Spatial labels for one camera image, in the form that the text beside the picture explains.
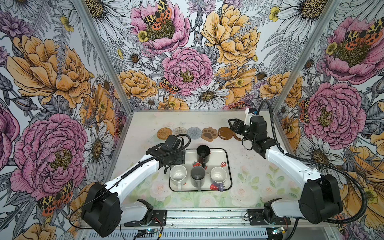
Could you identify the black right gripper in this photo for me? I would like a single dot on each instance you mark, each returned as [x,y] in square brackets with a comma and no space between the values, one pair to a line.
[237,124]

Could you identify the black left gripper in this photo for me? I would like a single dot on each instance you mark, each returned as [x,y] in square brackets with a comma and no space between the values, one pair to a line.
[180,158]

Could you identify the woven rattan round coaster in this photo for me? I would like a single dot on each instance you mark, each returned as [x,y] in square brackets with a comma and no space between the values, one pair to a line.
[164,133]

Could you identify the plain brown round coaster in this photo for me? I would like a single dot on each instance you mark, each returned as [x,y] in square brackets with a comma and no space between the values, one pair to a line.
[236,137]

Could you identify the grey woven round coaster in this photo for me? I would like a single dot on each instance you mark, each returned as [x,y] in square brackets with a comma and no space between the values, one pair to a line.
[194,133]

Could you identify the scratched brown round coaster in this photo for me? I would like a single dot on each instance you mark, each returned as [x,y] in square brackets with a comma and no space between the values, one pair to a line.
[225,133]

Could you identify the black mug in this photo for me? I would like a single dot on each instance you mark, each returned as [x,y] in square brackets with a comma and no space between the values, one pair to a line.
[203,155]

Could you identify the cork paw print coaster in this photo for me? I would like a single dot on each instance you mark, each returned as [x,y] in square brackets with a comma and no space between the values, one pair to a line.
[209,134]

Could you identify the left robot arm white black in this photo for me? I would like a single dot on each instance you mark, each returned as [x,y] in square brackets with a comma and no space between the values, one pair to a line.
[103,209]

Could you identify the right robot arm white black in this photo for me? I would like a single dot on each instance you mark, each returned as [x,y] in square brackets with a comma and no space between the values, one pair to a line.
[320,199]

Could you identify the grey mug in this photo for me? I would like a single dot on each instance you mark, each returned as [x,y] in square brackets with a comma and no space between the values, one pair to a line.
[198,177]

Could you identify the white strawberry tray black rim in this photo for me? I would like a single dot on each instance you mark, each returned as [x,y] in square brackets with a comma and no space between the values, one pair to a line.
[218,159]

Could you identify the green circuit board left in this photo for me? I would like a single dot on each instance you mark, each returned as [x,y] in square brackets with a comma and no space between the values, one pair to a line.
[148,231]

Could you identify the green circuit board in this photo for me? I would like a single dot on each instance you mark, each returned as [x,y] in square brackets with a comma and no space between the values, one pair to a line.
[148,231]
[278,231]

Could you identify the green circuit board right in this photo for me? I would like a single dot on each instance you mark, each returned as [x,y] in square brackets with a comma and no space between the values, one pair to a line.
[278,231]

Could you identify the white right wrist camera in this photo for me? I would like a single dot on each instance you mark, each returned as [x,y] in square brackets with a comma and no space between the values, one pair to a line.
[250,112]

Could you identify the white mug purple handle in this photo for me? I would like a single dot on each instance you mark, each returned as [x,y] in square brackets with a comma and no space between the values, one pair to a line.
[218,177]

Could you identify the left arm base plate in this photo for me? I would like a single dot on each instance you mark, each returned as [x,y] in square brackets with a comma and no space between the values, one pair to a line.
[155,218]

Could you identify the aluminium frame rail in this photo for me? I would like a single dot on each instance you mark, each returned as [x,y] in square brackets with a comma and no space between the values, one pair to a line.
[186,218]

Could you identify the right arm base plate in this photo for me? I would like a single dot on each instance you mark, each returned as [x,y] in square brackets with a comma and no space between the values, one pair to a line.
[262,217]

